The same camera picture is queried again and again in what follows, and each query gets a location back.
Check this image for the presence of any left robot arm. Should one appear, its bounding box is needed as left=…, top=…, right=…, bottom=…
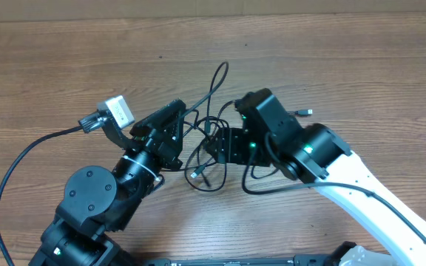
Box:
left=30, top=96, right=186, bottom=265

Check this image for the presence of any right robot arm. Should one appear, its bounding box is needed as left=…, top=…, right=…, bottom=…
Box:
left=206, top=89, right=426, bottom=265

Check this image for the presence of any black USB cable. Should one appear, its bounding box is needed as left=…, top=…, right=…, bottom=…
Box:
left=160, top=61, right=314, bottom=193

